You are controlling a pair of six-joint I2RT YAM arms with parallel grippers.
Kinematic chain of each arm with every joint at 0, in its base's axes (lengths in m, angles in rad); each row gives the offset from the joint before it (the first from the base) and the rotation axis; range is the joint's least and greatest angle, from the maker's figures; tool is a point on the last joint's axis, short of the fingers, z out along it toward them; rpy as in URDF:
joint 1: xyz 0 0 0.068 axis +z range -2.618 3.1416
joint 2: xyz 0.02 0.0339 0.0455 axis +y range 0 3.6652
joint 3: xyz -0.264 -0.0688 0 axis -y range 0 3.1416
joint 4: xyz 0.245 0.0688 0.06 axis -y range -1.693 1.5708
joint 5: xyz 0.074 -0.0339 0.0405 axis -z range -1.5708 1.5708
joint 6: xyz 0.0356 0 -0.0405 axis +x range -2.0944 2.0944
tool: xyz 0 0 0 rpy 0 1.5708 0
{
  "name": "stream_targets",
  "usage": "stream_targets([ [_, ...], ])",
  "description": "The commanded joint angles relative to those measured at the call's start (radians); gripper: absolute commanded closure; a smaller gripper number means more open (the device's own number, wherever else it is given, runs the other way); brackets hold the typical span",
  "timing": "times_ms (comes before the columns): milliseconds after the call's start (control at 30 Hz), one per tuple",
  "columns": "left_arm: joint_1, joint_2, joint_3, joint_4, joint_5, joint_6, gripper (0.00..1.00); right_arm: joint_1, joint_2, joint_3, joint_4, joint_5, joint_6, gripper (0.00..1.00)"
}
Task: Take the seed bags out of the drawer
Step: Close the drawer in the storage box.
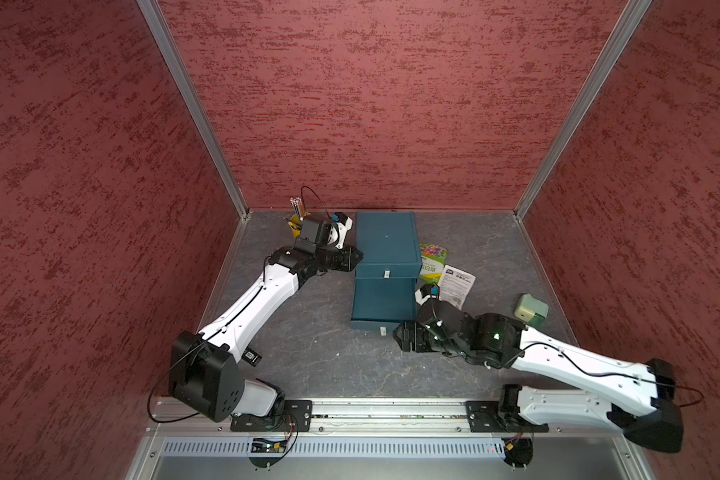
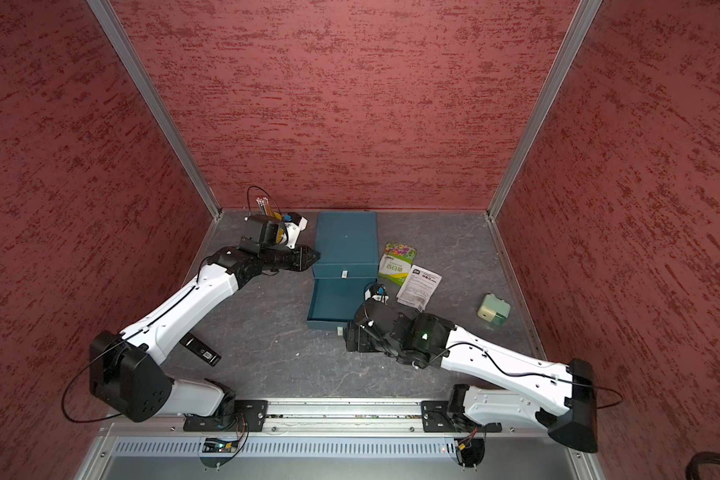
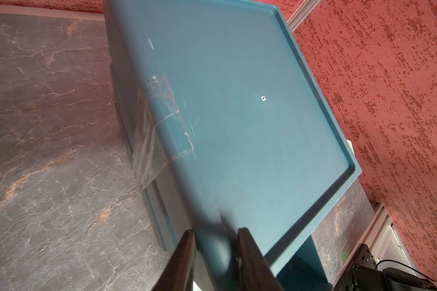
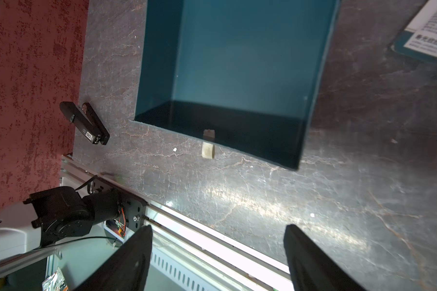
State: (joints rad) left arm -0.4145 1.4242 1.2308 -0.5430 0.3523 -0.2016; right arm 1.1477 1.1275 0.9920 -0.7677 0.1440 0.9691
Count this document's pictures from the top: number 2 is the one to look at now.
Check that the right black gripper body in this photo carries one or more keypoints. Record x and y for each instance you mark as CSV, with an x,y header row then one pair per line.
x,y
369,341

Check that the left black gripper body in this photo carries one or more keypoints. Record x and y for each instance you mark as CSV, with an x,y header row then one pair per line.
x,y
280,258

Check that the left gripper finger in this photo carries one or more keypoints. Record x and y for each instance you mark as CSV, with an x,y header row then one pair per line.
x,y
308,254
302,266

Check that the teal three-drawer cabinet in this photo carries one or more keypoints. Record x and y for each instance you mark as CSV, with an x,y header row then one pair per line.
x,y
348,245

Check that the teal drawer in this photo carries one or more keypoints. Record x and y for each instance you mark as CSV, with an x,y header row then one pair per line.
x,y
335,301

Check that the white label seed bag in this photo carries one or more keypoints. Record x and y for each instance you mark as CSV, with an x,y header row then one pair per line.
x,y
418,288

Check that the green flower seed bag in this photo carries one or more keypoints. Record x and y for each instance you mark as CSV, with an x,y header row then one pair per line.
x,y
396,262

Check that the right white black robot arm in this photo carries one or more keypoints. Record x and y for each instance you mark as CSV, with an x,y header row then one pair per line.
x,y
558,397

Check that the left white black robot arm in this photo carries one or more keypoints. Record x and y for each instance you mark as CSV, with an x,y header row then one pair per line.
x,y
125,368

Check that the yellow pencil cup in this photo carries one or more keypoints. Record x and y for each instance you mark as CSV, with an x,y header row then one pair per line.
x,y
282,233

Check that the green cream pencil sharpener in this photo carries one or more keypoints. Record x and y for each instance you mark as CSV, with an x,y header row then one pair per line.
x,y
494,310

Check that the black tag with label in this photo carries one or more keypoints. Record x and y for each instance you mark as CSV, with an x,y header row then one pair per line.
x,y
200,349

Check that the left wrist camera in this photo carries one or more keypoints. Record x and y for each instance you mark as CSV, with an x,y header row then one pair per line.
x,y
295,223

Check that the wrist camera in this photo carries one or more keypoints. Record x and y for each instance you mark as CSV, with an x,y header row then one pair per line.
x,y
377,292
295,223

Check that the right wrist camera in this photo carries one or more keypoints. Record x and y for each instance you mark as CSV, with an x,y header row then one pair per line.
x,y
377,292

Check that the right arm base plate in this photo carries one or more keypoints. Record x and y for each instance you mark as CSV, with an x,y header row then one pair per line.
x,y
459,418

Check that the aluminium front rail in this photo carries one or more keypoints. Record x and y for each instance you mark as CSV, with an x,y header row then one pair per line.
x,y
341,438

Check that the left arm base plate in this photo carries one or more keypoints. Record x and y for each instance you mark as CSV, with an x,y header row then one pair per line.
x,y
231,416

